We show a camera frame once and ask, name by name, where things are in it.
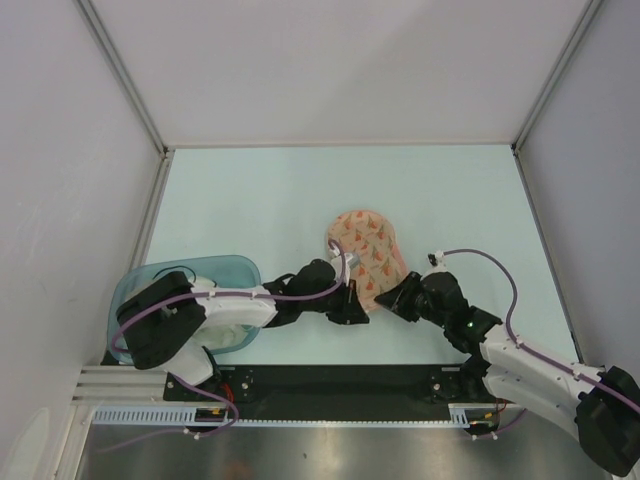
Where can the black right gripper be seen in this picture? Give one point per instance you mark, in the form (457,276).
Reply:
(399,297)

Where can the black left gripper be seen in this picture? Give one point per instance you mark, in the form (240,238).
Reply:
(350,310)

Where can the pink mesh laundry bag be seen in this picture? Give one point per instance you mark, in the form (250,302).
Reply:
(372,237)

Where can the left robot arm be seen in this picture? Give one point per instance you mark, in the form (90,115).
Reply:
(178,322)

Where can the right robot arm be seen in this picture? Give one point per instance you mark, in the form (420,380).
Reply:
(598,407)

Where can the white bra in basin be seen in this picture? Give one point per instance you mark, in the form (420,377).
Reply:
(222,329)

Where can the blue plastic basin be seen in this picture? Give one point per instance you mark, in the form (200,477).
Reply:
(227,271)

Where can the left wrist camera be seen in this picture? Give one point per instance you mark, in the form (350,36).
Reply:
(344,264)

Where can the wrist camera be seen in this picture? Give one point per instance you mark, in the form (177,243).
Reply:
(344,264)
(437,261)

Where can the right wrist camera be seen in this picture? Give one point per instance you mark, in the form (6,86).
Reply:
(437,261)

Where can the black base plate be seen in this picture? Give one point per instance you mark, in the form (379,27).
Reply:
(348,393)

